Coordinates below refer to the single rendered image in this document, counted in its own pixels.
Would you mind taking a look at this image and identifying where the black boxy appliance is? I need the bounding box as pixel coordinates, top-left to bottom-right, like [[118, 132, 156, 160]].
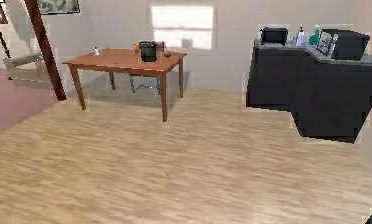
[[138, 40, 158, 63]]

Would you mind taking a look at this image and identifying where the brown wooden table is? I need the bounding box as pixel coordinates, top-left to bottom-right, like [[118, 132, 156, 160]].
[[62, 47, 188, 123]]

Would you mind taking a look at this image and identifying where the white window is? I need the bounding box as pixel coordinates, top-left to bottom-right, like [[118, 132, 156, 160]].
[[150, 4, 216, 51]]

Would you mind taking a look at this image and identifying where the black kitchen counter cabinet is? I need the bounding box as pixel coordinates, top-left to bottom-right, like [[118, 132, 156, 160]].
[[245, 39, 372, 144]]

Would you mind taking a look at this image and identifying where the white spray bottle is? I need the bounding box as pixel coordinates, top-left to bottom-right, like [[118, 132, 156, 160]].
[[295, 26, 306, 47]]

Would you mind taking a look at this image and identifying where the green spray bottle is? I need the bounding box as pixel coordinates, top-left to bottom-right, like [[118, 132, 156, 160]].
[[308, 24, 322, 47]]

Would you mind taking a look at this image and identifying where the grey dish rack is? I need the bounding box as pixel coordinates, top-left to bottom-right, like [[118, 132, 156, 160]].
[[315, 30, 339, 58]]

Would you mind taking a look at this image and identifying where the dark framed picture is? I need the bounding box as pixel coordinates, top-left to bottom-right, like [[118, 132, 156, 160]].
[[37, 0, 81, 15]]

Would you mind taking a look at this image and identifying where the beige low armchair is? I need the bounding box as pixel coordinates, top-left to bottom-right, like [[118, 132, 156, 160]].
[[3, 53, 50, 84]]

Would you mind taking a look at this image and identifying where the black floor lamp stand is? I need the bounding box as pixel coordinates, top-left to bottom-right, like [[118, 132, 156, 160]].
[[0, 13, 14, 81]]

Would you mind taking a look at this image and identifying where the metal frame chair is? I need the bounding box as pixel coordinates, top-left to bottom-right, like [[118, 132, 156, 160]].
[[128, 74, 162, 96]]

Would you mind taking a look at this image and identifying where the dark red wooden post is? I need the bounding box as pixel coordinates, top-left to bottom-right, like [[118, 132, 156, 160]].
[[23, 0, 68, 102]]

